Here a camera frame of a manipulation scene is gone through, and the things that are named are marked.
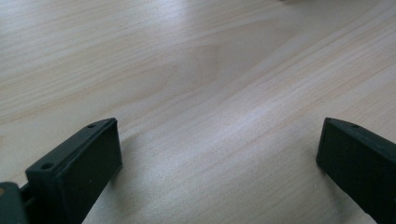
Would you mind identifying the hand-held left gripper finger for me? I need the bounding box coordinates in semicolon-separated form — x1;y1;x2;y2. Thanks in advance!
24;117;123;224

